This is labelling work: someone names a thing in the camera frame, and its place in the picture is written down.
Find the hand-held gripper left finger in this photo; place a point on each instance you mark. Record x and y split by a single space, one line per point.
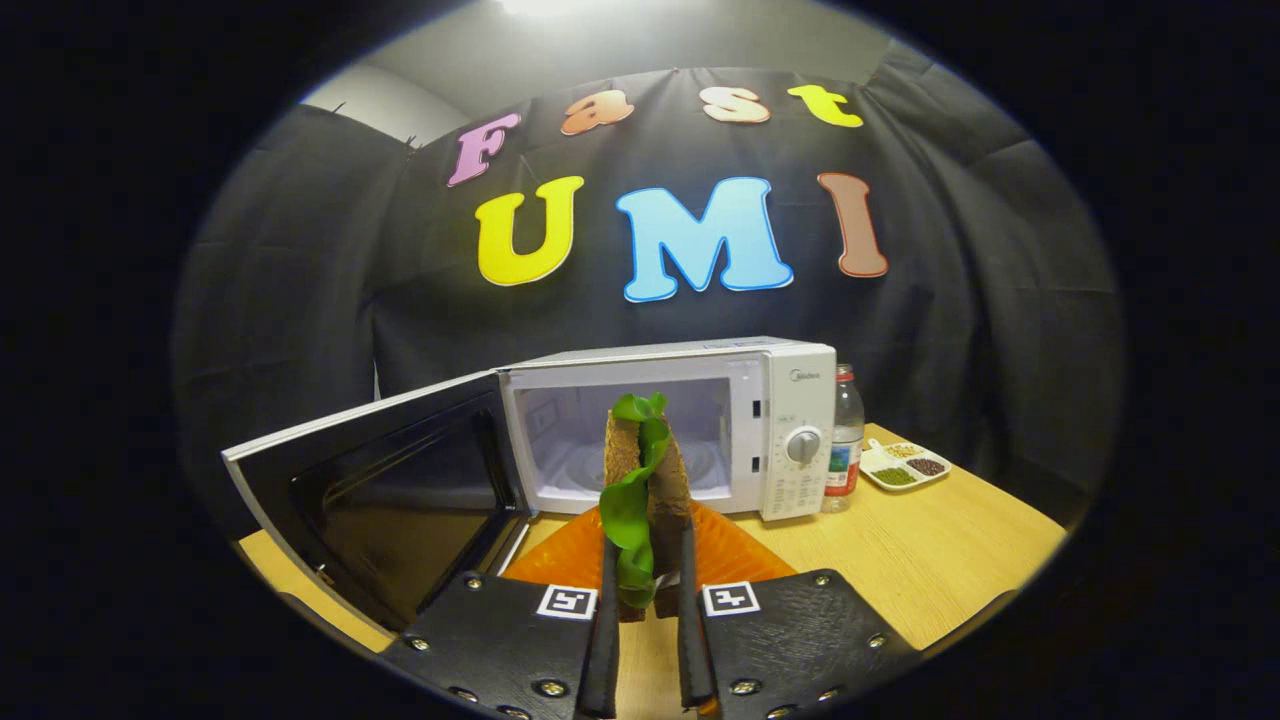
608 640

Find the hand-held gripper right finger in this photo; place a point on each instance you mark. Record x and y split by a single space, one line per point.
690 640

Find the brown bread lettuce sandwich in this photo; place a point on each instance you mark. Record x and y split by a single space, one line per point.
630 500

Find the white microwave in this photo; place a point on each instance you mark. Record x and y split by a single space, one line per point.
790 400

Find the clear plastic water bottle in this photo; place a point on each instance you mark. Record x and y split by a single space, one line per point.
845 440

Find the white divided bean dish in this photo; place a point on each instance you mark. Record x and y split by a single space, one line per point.
900 468

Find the black backdrop cloth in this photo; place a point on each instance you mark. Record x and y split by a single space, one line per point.
950 300

